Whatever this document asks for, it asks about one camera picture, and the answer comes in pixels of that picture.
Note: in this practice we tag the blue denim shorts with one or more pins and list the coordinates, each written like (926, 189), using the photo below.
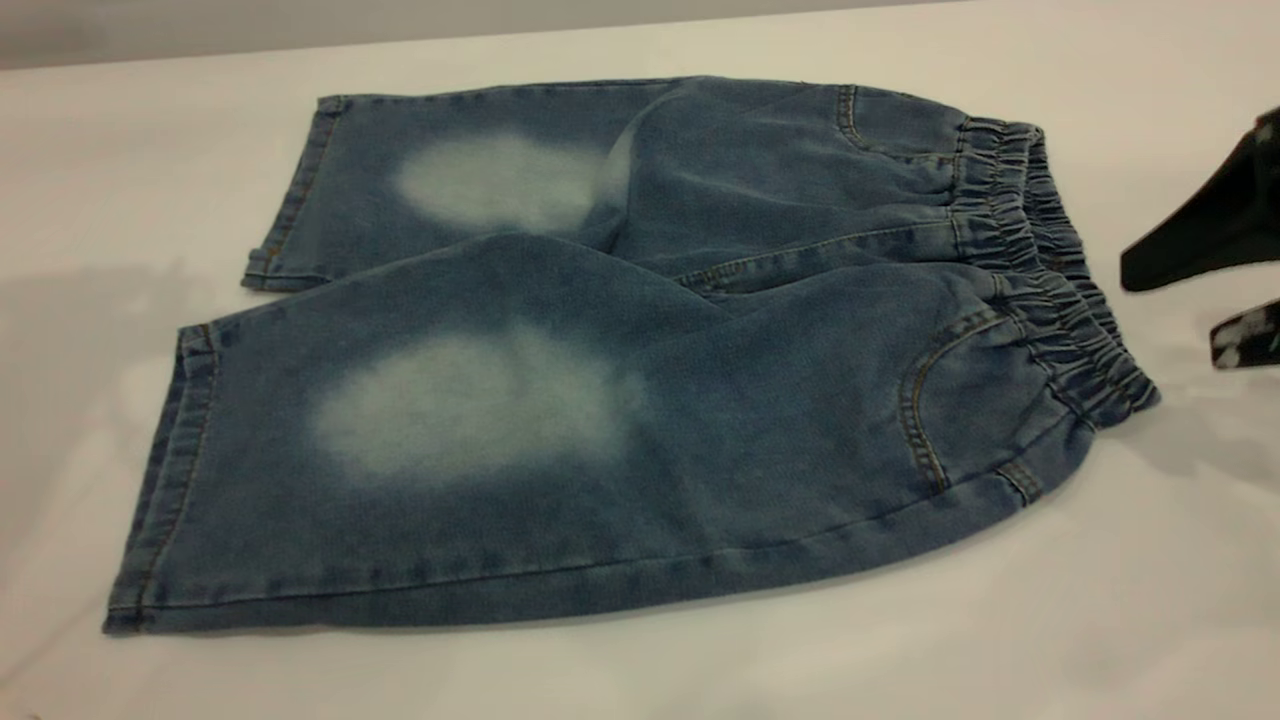
(620, 380)

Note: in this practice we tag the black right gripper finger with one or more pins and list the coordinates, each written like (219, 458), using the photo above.
(1248, 335)
(1215, 225)

